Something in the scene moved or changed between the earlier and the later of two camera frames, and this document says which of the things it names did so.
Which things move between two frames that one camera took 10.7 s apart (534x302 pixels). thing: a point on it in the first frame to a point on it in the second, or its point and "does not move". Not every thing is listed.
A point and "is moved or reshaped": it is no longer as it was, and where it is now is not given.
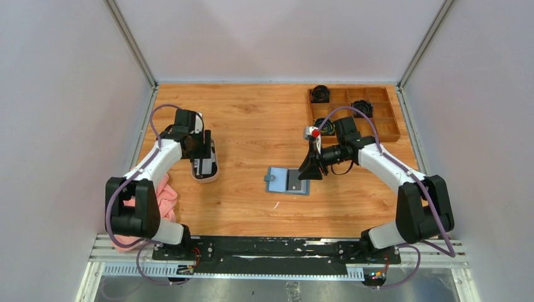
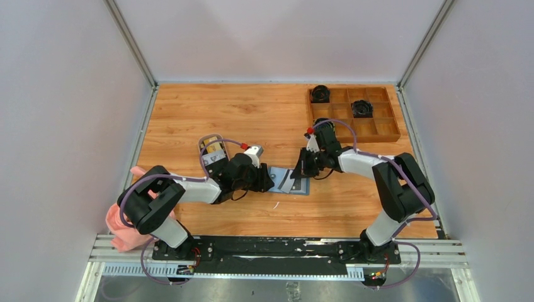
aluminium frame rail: (437, 259) does not move
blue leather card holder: (284, 180) does not move
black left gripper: (204, 151) to (263, 182)
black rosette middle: (364, 106) does not move
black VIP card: (293, 182) is moved or reshaped
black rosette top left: (320, 94) does not move
